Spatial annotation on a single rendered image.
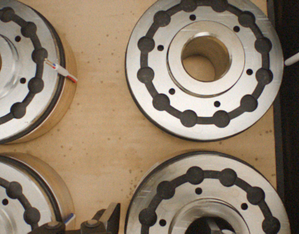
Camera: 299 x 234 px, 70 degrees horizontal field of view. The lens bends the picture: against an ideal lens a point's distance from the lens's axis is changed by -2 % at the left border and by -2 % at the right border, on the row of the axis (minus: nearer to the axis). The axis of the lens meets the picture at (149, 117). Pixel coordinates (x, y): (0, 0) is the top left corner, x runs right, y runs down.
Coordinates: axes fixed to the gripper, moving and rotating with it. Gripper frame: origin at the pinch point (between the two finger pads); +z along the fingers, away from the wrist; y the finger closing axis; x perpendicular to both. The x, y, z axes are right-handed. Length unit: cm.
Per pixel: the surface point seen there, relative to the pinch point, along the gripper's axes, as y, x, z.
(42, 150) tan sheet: -9.3, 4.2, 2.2
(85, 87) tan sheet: -6.2, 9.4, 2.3
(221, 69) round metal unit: 3.8, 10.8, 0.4
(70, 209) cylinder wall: -6.4, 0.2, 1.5
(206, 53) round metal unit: 2.9, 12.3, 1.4
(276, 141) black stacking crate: 8.9, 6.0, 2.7
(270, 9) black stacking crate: 8.3, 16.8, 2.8
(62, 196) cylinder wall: -6.8, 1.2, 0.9
